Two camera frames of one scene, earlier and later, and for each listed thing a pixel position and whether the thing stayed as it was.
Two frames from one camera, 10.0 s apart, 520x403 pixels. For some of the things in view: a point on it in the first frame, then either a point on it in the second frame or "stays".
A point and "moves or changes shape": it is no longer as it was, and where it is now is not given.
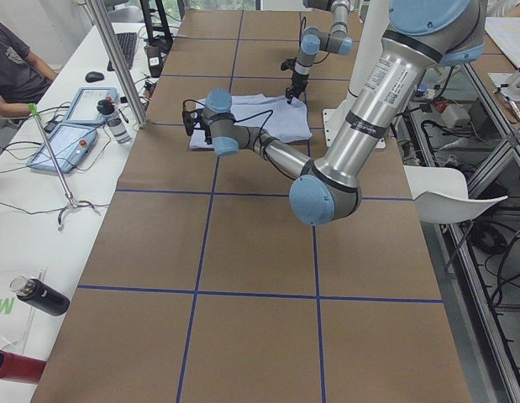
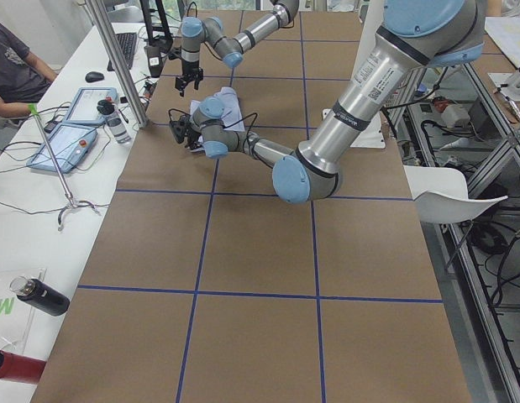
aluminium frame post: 112,46 stays
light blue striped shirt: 284,118 moves or changes shape
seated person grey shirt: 18,75 stays
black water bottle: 40,295 stays
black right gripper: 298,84 to 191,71
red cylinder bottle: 18,368 stays
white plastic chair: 441,195 stays
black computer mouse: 93,76 stays
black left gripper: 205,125 to 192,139
